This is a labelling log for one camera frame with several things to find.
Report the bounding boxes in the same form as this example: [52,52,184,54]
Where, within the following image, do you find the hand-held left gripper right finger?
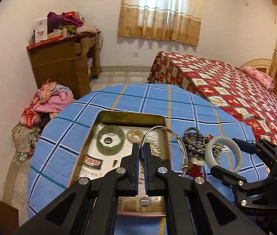
[143,143,267,235]

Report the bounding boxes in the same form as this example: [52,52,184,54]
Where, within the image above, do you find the purple bead bracelet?
[187,137,209,157]

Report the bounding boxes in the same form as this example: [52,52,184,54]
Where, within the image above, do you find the red tassel charm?
[189,165,205,178]

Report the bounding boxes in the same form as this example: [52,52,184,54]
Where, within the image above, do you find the gold metal tin box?
[67,110,173,218]

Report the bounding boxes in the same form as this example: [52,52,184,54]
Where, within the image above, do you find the pink pillow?
[242,66,275,91]

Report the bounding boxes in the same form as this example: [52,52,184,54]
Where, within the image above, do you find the beige folded cloth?
[76,24,101,35]

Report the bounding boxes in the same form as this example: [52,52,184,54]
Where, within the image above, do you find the wide beige window curtain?
[118,0,204,46]

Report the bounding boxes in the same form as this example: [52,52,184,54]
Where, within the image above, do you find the silver metal bangle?
[141,126,191,178]

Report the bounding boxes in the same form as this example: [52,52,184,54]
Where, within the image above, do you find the beige wooden headboard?
[240,58,277,103]

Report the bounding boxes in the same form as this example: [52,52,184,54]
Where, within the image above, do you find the flat red box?
[26,35,64,50]

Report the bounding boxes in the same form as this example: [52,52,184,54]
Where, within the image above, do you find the blue plaid bed sheet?
[27,83,268,235]

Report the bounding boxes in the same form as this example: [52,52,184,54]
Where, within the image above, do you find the pale jade bangle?
[205,137,241,175]

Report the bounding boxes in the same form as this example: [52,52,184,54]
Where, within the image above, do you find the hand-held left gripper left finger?
[14,143,140,235]

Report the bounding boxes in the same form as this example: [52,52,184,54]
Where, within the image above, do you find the gold bead bracelet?
[126,128,161,156]

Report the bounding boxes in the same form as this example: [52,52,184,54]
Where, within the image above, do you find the white cardboard box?
[34,17,49,43]

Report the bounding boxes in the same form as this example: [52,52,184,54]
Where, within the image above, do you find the red patterned bed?
[148,51,277,150]

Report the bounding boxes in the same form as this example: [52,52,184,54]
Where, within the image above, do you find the brown wooden desk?
[26,32,102,99]

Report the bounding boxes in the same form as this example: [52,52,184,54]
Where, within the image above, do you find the green jade bangle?
[97,125,126,155]

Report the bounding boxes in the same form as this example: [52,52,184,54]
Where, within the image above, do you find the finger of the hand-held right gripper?
[210,165,273,207]
[232,138,277,167]

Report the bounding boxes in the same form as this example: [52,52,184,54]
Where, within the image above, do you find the purple and green clothes heap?
[47,12,84,34]

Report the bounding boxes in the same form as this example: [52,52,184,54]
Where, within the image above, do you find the pink and red clothes pile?
[11,78,77,157]

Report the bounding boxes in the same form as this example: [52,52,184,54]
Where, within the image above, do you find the silver wrist watch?
[191,155,206,167]

